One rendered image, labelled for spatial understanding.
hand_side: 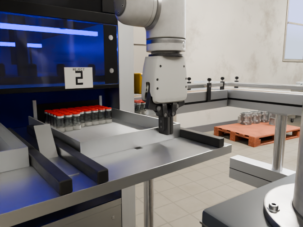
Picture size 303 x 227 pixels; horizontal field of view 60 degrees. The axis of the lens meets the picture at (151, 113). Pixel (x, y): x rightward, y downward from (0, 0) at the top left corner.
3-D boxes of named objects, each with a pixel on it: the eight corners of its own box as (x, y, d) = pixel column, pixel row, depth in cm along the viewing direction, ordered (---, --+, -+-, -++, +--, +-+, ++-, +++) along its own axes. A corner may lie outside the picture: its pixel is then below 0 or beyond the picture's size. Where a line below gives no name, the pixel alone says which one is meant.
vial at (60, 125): (55, 131, 70) (53, 114, 69) (63, 130, 71) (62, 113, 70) (58, 133, 68) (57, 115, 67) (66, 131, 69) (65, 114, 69)
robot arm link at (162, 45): (168, 43, 62) (168, 56, 63) (138, 40, 57) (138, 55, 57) (195, 39, 56) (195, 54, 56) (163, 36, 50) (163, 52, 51)
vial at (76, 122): (71, 129, 72) (70, 112, 72) (79, 127, 74) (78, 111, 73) (74, 130, 71) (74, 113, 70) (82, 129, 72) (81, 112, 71)
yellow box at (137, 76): (128, 93, 95) (127, 72, 94) (144, 91, 100) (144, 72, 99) (140, 94, 90) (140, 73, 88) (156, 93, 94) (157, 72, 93)
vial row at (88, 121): (52, 129, 71) (51, 113, 71) (109, 121, 83) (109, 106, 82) (55, 131, 70) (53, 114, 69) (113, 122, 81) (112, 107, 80)
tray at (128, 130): (29, 128, 74) (28, 115, 74) (109, 117, 91) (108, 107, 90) (80, 160, 48) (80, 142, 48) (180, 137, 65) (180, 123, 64)
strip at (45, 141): (35, 155, 51) (33, 125, 50) (51, 152, 53) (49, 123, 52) (60, 178, 40) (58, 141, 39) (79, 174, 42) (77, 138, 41)
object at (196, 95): (120, 123, 98) (119, 81, 95) (100, 117, 110) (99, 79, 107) (229, 106, 140) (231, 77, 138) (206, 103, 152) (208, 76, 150)
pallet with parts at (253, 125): (257, 126, 476) (259, 108, 470) (304, 136, 408) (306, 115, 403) (212, 135, 413) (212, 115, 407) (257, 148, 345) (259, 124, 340)
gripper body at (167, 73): (171, 52, 62) (171, 99, 64) (136, 50, 56) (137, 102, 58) (195, 50, 57) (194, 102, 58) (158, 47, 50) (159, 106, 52)
